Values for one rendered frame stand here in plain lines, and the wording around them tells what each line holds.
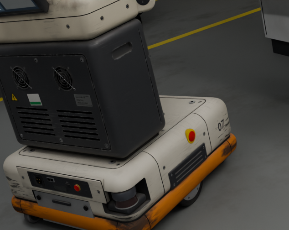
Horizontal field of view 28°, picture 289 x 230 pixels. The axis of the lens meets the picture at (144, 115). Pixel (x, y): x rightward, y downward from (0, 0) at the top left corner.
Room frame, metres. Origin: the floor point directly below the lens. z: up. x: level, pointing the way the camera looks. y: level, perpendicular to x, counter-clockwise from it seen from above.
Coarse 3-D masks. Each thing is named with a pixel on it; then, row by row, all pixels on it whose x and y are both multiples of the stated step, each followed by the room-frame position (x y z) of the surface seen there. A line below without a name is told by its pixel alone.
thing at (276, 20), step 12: (264, 0) 3.18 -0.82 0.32; (276, 0) 3.08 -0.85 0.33; (288, 0) 2.97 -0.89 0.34; (264, 12) 3.20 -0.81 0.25; (276, 12) 3.09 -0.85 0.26; (288, 12) 2.99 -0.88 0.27; (264, 24) 3.22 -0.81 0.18; (276, 24) 3.11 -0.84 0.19; (288, 24) 3.00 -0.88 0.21; (276, 36) 3.13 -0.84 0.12; (288, 36) 3.02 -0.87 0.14; (276, 48) 3.19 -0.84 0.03; (288, 48) 3.08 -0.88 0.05
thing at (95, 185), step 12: (24, 168) 1.83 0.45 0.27; (36, 168) 1.80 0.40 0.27; (24, 180) 1.84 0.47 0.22; (36, 180) 1.80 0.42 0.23; (48, 180) 1.75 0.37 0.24; (60, 180) 1.71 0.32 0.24; (72, 180) 1.67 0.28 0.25; (84, 180) 1.63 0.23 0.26; (96, 180) 1.60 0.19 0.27; (60, 192) 1.72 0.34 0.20; (72, 192) 1.68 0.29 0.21; (84, 192) 1.64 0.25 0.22; (96, 192) 1.60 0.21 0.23
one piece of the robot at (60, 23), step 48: (48, 0) 1.75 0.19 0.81; (96, 0) 1.66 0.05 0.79; (0, 48) 1.92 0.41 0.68; (48, 48) 1.75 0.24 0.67; (96, 48) 1.63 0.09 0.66; (144, 48) 1.77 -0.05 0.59; (48, 96) 1.79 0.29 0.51; (96, 96) 1.65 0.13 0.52; (144, 96) 1.73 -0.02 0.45; (48, 144) 1.85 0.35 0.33; (96, 144) 1.68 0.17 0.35; (144, 144) 1.73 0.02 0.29
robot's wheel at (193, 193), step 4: (200, 184) 1.81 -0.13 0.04; (196, 188) 1.79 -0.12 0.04; (200, 188) 1.81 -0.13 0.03; (192, 192) 1.77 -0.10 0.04; (196, 192) 1.79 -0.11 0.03; (200, 192) 1.81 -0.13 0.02; (188, 196) 1.75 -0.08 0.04; (192, 196) 1.77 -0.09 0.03; (196, 196) 1.79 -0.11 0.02; (184, 200) 1.74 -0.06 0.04; (188, 200) 1.75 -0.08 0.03; (192, 200) 1.77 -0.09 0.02; (180, 204) 1.73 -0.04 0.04; (184, 204) 1.73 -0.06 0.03; (188, 204) 1.75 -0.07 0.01
